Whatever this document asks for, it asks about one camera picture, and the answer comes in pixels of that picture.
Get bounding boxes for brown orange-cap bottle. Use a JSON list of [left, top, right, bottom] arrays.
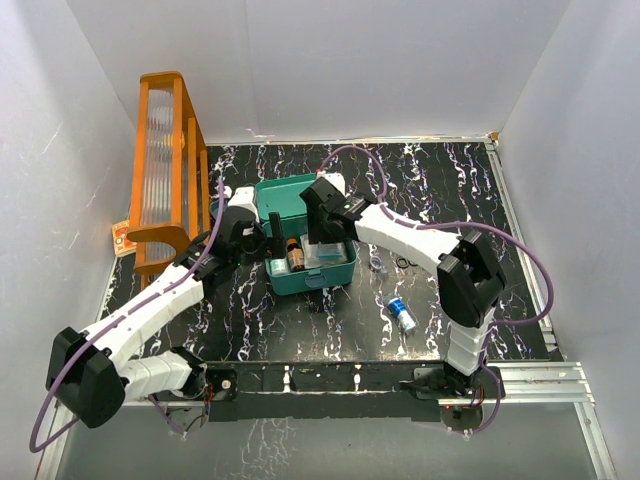
[[286, 238, 305, 272]]

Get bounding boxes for teal medicine box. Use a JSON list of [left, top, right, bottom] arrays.
[[255, 174, 358, 296]]

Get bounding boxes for teal wipe packet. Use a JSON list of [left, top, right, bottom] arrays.
[[306, 243, 348, 262]]

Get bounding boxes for white blue bandage roll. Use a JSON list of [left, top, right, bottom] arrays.
[[387, 297, 416, 334]]

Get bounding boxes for white medicine bottle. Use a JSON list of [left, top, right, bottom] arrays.
[[269, 258, 289, 276]]

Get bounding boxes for dark teal tray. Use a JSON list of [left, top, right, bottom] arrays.
[[209, 198, 228, 227]]

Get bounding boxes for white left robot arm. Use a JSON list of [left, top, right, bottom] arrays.
[[46, 206, 286, 428]]

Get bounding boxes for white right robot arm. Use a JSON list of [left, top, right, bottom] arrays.
[[300, 177, 506, 397]]

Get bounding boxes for orange wooden rack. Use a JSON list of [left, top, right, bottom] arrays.
[[127, 71, 211, 288]]

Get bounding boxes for black scissors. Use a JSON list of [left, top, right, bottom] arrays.
[[395, 256, 419, 270]]

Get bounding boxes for orange card box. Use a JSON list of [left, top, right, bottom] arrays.
[[112, 220, 136, 257]]

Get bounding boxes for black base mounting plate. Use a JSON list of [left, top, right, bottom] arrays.
[[149, 360, 506, 424]]

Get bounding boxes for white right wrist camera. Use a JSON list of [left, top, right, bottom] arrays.
[[316, 171, 346, 196]]

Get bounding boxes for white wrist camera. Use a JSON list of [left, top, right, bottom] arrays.
[[228, 186, 259, 221], [316, 171, 346, 196]]

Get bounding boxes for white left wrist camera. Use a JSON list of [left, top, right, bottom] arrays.
[[228, 186, 259, 221]]

